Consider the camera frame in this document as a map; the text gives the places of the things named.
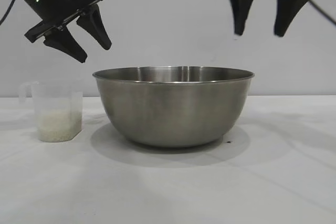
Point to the white rice grains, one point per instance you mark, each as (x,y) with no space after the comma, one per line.
(57,127)

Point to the translucent plastic measuring cup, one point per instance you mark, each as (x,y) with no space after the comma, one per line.
(55,96)

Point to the large stainless steel bowl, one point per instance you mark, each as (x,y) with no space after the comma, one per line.
(173,108)

